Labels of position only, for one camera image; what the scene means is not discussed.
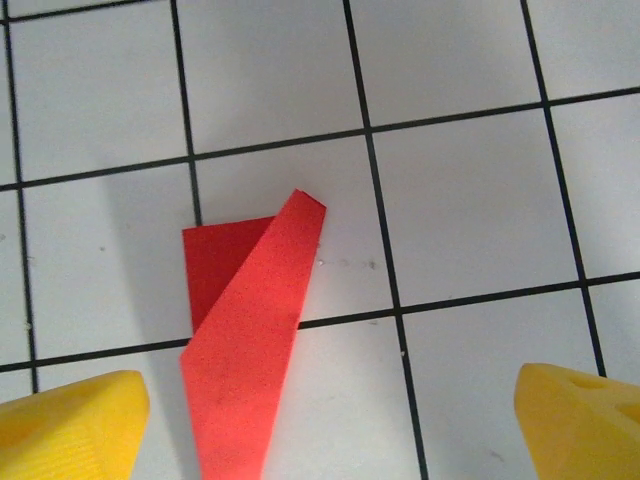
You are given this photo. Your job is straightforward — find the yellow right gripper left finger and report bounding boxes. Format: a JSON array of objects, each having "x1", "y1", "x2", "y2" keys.
[{"x1": 0, "y1": 369, "x2": 152, "y2": 480}]

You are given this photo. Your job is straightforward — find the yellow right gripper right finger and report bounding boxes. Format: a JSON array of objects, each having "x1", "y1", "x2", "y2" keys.
[{"x1": 514, "y1": 361, "x2": 640, "y2": 480}]

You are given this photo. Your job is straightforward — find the red cloth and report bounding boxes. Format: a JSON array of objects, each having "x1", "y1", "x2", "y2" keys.
[{"x1": 179, "y1": 188, "x2": 329, "y2": 480}]

